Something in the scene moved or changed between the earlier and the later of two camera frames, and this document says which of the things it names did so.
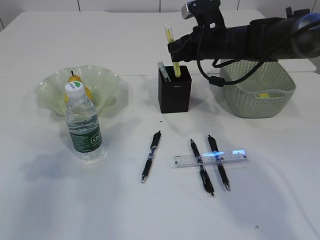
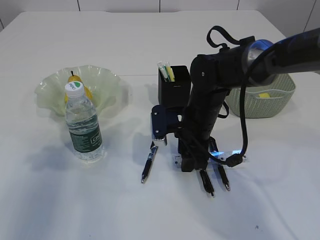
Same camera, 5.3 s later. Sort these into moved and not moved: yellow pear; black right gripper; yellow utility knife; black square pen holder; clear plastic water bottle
Moved: black right gripper; yellow utility knife
Not moved: clear plastic water bottle; yellow pear; black square pen holder
